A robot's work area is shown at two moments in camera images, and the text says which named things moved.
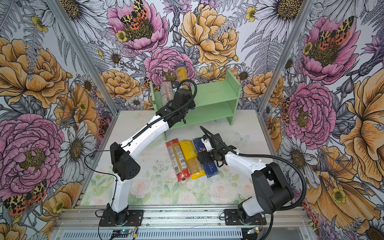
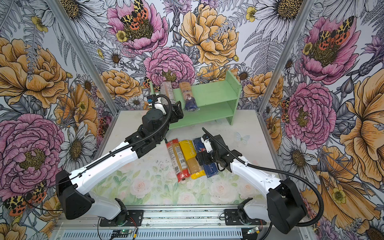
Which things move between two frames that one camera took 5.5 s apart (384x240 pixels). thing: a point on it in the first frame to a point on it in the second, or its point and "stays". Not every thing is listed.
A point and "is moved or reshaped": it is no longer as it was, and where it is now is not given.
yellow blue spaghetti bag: [181, 74] is moved or reshaped
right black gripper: [206, 156] stays
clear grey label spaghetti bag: [167, 93] stays
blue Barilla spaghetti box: [210, 167] stays
